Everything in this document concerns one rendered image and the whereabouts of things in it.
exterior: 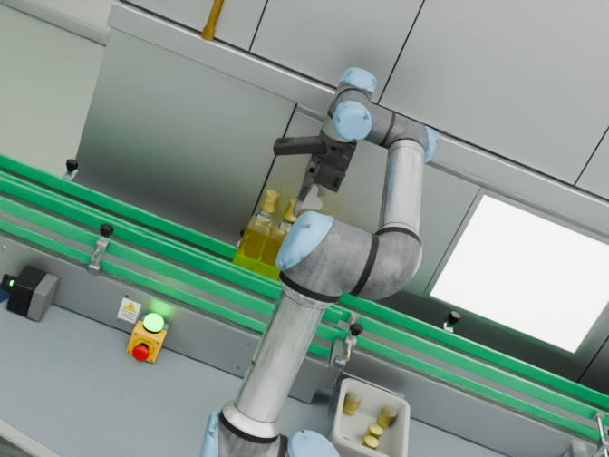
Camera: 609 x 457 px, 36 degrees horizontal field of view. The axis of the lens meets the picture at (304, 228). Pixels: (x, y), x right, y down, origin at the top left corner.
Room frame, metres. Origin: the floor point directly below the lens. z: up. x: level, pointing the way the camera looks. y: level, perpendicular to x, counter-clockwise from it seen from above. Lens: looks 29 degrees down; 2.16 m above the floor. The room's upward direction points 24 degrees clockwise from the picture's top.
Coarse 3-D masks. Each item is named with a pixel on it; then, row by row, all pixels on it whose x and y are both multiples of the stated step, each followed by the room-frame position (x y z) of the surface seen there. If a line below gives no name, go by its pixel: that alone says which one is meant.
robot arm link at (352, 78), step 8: (344, 72) 1.88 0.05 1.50; (352, 72) 1.87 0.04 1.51; (360, 72) 1.89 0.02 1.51; (344, 80) 1.86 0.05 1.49; (352, 80) 1.85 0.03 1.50; (360, 80) 1.85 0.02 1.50; (368, 80) 1.86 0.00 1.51; (344, 88) 1.84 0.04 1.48; (352, 88) 1.92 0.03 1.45; (360, 88) 1.85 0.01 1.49; (368, 88) 1.86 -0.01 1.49; (336, 96) 1.84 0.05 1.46; (368, 96) 1.85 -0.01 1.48; (328, 112) 1.87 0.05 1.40
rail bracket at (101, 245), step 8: (104, 224) 1.71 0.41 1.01; (104, 232) 1.70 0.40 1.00; (112, 232) 1.71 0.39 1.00; (104, 240) 1.70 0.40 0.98; (96, 248) 1.69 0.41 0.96; (104, 248) 1.70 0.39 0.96; (96, 256) 1.66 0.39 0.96; (96, 264) 1.70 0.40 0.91; (88, 272) 1.70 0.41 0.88; (96, 272) 1.70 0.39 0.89
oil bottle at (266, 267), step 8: (280, 224) 1.88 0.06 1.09; (272, 232) 1.86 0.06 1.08; (280, 232) 1.86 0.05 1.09; (272, 240) 1.86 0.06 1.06; (280, 240) 1.86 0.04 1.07; (264, 248) 1.90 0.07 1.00; (272, 248) 1.86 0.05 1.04; (264, 256) 1.86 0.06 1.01; (272, 256) 1.86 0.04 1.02; (264, 264) 1.86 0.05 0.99; (272, 264) 1.86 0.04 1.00; (256, 272) 1.86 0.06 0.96; (264, 272) 1.86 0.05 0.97; (272, 272) 1.86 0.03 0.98
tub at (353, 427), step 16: (352, 384) 1.78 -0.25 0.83; (368, 384) 1.79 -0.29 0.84; (368, 400) 1.78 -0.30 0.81; (384, 400) 1.78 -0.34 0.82; (400, 400) 1.78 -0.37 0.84; (336, 416) 1.63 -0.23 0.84; (352, 416) 1.74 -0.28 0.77; (368, 416) 1.77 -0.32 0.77; (400, 416) 1.76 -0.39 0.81; (336, 432) 1.58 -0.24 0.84; (352, 432) 1.69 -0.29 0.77; (384, 432) 1.74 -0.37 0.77; (400, 432) 1.70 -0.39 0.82; (368, 448) 1.58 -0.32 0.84; (384, 448) 1.69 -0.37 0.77; (400, 448) 1.64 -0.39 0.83
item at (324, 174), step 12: (336, 144) 1.85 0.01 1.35; (348, 144) 1.87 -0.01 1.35; (312, 156) 1.87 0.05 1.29; (324, 156) 1.87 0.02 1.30; (336, 156) 1.88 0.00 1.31; (348, 156) 1.87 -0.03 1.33; (312, 168) 1.85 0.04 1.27; (324, 168) 1.85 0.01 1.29; (336, 168) 1.86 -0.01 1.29; (324, 180) 1.86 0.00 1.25; (336, 180) 1.86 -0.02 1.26; (336, 192) 1.86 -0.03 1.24
